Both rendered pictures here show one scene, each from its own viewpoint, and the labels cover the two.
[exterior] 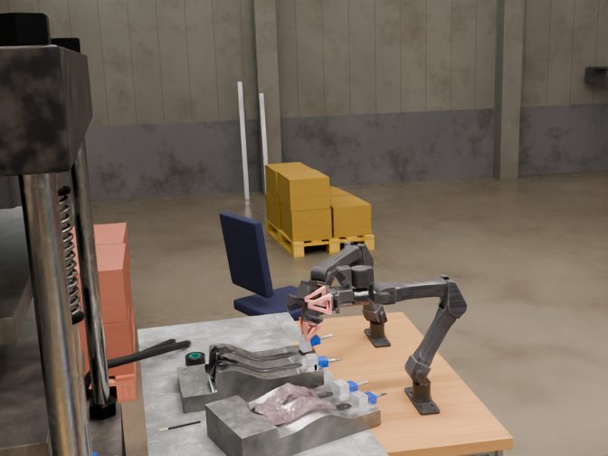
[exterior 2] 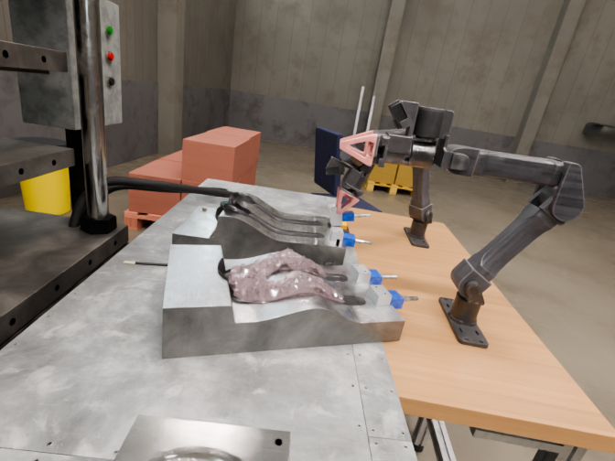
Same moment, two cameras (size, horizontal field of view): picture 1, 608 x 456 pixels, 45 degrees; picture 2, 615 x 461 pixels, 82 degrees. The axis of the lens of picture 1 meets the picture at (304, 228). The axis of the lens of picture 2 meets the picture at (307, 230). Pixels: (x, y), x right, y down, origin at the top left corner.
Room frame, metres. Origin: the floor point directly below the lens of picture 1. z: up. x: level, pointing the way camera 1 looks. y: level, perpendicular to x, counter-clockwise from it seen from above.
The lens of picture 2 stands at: (1.47, -0.11, 1.28)
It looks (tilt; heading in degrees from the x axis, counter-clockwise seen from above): 21 degrees down; 11
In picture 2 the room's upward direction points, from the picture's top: 9 degrees clockwise
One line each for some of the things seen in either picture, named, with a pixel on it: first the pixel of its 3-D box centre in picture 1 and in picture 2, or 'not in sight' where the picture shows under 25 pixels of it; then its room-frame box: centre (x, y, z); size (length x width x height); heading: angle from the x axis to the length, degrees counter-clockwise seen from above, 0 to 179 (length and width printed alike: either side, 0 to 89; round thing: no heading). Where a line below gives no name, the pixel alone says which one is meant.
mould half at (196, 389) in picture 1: (248, 370); (264, 227); (2.49, 0.22, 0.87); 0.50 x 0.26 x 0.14; 104
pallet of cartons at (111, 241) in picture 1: (62, 308); (202, 173); (4.64, 1.62, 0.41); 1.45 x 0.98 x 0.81; 8
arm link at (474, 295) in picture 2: (419, 374); (469, 286); (2.34, -0.38, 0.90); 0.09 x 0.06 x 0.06; 9
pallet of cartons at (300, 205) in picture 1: (316, 204); (389, 163); (7.91, -0.14, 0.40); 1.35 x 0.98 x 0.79; 10
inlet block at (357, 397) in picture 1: (370, 397); (394, 299); (2.27, -0.20, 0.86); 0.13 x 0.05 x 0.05; 121
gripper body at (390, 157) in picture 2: (341, 299); (392, 150); (2.30, -0.12, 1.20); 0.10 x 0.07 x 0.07; 9
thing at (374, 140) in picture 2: (321, 302); (361, 147); (2.27, -0.05, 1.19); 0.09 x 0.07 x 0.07; 99
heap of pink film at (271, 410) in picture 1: (293, 401); (285, 273); (2.17, 0.05, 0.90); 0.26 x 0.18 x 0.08; 121
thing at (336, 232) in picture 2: (324, 361); (350, 240); (2.50, -0.06, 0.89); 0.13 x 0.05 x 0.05; 103
